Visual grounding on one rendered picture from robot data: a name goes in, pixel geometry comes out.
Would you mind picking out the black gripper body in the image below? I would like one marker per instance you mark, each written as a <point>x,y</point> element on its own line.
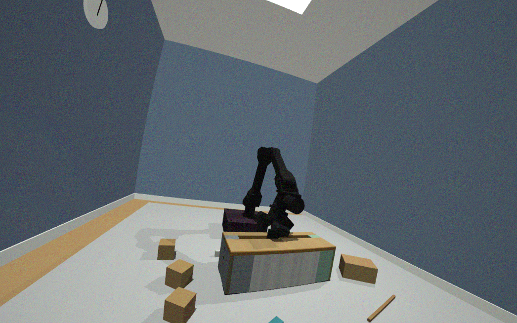
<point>274,219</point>

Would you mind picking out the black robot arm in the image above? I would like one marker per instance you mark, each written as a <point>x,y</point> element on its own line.
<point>288,196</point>

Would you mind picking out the small teal block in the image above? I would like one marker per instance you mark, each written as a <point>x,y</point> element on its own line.
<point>276,320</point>

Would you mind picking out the tan flat bar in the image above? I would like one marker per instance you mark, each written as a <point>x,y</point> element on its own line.
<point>381,308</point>

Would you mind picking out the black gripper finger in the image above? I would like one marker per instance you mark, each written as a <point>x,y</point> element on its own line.
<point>272,235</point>
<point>262,225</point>

